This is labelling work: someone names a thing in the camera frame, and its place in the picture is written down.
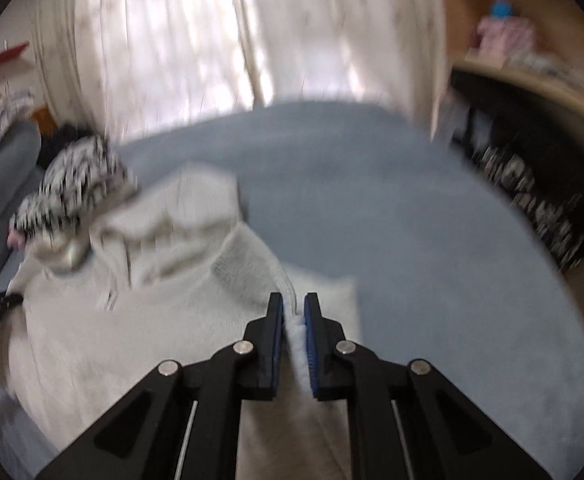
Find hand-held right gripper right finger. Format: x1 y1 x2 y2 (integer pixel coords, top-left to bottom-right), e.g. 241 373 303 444
303 292 553 480

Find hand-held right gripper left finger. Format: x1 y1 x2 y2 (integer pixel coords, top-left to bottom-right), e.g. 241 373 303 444
34 292 285 480

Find light grey hoodie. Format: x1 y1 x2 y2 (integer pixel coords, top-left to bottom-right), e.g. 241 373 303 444
0 162 363 480

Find white satin cloth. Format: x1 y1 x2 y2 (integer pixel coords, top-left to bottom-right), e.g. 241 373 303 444
27 230 95 273

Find grey blue cushion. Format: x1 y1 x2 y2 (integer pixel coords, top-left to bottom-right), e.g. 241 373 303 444
0 120 43 281

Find blue fleece blanket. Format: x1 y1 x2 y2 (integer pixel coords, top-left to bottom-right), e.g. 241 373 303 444
0 101 584 480

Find black white patterned garment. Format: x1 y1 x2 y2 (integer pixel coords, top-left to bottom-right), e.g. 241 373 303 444
9 135 138 241

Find white printed box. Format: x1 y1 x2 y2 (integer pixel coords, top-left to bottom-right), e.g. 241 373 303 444
432 95 468 146

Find patterned cloth with black fringe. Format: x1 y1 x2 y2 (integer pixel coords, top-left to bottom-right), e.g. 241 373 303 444
472 142 584 271

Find white floral curtain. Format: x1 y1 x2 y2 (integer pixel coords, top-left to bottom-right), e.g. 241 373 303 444
237 0 448 136
34 0 268 141

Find long black bag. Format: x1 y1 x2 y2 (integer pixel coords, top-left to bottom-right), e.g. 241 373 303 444
447 70 584 261

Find curved wooden shelf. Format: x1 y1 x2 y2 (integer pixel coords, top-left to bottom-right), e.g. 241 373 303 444
432 0 584 171

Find stack of papers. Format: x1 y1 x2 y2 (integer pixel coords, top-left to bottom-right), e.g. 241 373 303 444
512 52 584 81

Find pink drawer boxes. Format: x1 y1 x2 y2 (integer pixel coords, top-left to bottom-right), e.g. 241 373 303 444
469 15 538 58

